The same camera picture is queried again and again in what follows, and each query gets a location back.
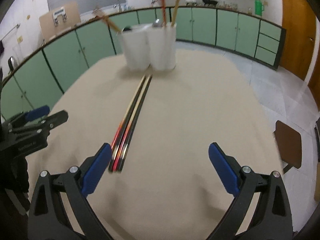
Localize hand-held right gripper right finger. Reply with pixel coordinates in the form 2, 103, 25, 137
208, 142, 293, 240

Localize row of chopsticks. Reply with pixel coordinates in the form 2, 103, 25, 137
108, 74, 153, 173

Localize light wooden chopstick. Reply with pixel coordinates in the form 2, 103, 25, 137
170, 0, 185, 27
94, 7, 121, 33

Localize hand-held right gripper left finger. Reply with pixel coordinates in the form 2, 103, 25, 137
27, 142, 112, 240

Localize white two-compartment utensil holder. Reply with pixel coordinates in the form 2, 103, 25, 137
117, 22, 177, 71

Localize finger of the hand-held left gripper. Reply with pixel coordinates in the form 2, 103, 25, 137
5, 105, 50, 128
12, 110, 69, 137

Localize metal towel rail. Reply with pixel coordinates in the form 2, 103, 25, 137
1, 24, 21, 40

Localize green thermos jug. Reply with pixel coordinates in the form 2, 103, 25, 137
254, 0, 265, 15

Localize red patterned chopstick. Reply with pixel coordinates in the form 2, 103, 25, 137
159, 0, 167, 27

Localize white device with clips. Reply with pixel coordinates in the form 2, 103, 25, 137
52, 7, 68, 25

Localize brown wooden door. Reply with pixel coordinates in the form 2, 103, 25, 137
308, 60, 320, 103
279, 0, 320, 82

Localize brown stool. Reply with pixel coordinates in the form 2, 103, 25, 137
274, 120, 302, 173

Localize green base cabinet run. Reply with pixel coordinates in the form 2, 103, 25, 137
170, 5, 287, 70
0, 7, 170, 120

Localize brown board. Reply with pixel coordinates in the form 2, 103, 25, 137
39, 1, 82, 39

